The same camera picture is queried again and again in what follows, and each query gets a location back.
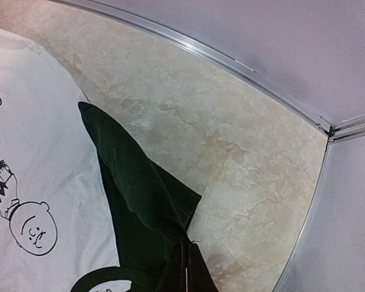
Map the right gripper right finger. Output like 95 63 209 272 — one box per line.
187 243 218 292

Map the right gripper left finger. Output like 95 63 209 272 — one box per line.
161 243 187 292

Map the dark green garment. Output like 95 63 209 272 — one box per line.
73 102 201 291

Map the white cloth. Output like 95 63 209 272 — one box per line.
0 29 119 291

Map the right aluminium corner post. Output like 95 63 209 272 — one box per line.
328 114 365 143

